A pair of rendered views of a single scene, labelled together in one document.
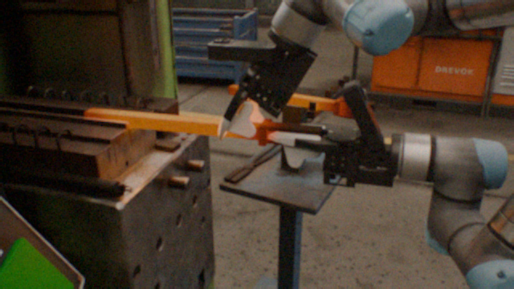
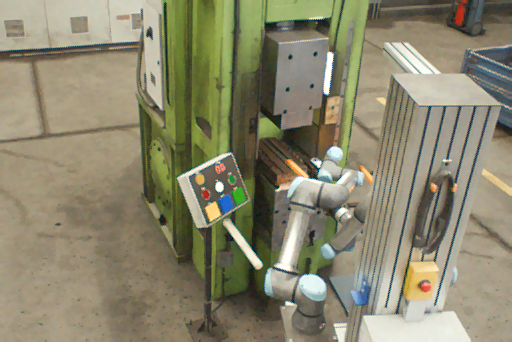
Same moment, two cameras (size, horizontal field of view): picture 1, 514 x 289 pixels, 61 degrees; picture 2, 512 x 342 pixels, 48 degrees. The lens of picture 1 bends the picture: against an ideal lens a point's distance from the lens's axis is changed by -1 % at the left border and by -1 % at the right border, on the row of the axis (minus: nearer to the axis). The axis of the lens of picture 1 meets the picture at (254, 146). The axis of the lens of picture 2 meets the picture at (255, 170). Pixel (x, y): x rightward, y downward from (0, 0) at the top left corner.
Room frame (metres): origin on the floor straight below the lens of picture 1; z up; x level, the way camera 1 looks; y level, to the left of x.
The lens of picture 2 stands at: (-1.39, -1.69, 2.66)
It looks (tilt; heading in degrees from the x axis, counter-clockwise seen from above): 30 degrees down; 46
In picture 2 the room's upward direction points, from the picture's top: 3 degrees clockwise
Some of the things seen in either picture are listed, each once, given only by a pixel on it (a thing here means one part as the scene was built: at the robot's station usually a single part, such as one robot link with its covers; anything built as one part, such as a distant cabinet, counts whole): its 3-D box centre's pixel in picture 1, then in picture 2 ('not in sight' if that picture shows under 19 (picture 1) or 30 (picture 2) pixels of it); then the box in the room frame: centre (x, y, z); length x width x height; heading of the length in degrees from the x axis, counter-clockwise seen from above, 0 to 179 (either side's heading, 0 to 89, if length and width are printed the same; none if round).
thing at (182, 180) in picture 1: (179, 182); not in sight; (0.76, 0.15, 0.87); 0.04 x 0.03 x 0.03; 74
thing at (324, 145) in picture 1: (322, 142); not in sight; (0.65, -0.11, 1.00); 0.09 x 0.05 x 0.02; 77
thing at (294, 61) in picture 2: not in sight; (289, 63); (0.85, 0.42, 1.56); 0.42 x 0.39 x 0.40; 74
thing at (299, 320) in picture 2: not in sight; (309, 314); (0.08, -0.55, 0.87); 0.15 x 0.15 x 0.10
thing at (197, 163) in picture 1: (195, 165); not in sight; (0.84, 0.13, 0.87); 0.04 x 0.03 x 0.03; 74
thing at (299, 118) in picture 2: not in sight; (279, 104); (0.81, 0.43, 1.32); 0.42 x 0.20 x 0.10; 74
